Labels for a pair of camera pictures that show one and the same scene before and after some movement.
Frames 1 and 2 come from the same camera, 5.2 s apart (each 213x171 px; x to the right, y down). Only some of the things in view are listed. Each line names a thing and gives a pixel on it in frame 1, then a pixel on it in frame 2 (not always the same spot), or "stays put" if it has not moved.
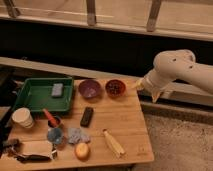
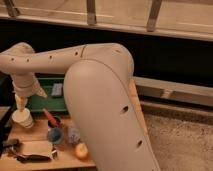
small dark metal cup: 58,120 stays put
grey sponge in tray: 57,89 stays put
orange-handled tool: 53,121 stays put
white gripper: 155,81 -> 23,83
